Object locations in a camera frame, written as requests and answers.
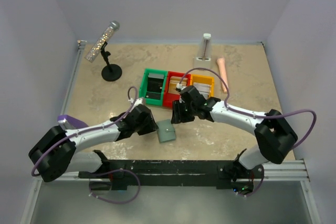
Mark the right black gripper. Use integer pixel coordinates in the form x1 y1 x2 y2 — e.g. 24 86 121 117
171 99 196 124

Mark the teal leather card holder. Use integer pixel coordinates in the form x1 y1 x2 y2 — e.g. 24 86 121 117
157 119 176 144

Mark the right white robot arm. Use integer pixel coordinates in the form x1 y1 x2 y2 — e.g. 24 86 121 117
171 86 298 181

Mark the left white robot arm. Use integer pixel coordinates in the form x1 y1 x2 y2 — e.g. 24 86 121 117
28 104 158 182

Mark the white cards stack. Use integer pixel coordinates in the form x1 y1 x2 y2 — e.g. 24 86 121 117
193 82 211 99

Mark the gold cards stack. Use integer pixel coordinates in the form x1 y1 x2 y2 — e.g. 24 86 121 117
168 76 188 95

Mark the black cards stack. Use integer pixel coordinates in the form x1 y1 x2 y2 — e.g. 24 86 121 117
145 73 164 100

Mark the red plastic bin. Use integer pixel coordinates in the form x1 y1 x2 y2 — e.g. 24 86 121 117
162 71 184 109

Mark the green plastic bin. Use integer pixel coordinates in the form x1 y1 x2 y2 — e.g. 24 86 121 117
139 68 168 106

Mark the yellow plastic bin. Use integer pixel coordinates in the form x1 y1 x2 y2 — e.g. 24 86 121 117
190 74 215 98

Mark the white metronome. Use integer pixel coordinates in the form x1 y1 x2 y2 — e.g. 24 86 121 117
194 33 212 69

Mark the black microphone stand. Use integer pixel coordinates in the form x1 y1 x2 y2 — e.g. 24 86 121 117
100 42 122 82

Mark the pink flashlight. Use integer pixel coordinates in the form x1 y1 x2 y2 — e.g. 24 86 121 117
217 58 228 93

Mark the purple block fixture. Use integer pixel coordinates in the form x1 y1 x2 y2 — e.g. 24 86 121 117
57 114 88 130

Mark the glitter silver microphone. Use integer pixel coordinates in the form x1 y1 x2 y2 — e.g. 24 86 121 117
85 20 120 63

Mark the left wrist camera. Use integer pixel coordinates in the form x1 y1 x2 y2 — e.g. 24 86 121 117
128 97 145 107

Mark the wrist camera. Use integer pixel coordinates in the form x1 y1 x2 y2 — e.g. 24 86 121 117
128 97 145 107
176 83 186 93

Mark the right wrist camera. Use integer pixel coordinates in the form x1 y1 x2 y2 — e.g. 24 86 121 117
176 83 186 93

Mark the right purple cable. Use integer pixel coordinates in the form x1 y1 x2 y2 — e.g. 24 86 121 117
178 67 318 156

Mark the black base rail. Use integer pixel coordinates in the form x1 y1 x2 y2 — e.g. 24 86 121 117
79 159 264 190

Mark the purple cable loop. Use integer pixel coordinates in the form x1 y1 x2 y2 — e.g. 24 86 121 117
88 168 141 204

